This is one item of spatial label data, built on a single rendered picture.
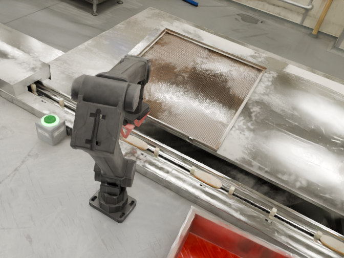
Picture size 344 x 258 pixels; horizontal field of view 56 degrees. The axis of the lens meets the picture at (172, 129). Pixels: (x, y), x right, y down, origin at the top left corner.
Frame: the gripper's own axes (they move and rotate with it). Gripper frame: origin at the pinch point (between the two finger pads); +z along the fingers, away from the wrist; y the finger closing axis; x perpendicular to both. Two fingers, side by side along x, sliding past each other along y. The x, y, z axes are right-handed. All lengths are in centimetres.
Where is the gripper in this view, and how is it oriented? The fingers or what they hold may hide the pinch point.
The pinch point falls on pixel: (131, 129)
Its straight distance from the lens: 110.1
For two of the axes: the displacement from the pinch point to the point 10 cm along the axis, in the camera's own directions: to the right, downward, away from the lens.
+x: 8.7, 4.1, -2.7
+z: -1.5, 7.4, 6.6
